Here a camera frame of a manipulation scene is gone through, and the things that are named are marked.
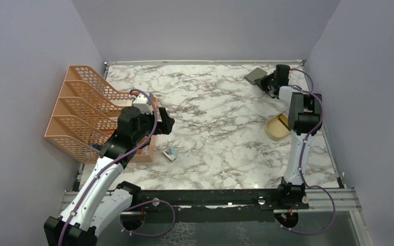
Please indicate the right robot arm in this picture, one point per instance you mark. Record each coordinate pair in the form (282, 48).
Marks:
(304, 119)

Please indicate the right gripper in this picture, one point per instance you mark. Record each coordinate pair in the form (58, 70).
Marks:
(261, 82)

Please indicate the orange mesh file organizer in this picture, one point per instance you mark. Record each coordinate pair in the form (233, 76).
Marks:
(85, 113)

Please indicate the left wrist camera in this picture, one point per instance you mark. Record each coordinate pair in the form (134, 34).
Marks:
(143, 103)

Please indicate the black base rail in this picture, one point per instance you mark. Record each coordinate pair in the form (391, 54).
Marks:
(200, 206)

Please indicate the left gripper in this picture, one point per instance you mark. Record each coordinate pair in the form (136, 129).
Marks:
(164, 127)

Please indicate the small blue white clip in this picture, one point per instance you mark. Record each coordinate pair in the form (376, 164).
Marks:
(170, 154)

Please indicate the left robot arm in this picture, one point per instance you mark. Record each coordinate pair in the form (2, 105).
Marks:
(81, 222)

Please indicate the grey card holder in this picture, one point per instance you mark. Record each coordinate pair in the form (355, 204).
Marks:
(254, 75)

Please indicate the yellow oval card tray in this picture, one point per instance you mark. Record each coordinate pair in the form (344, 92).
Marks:
(277, 127)

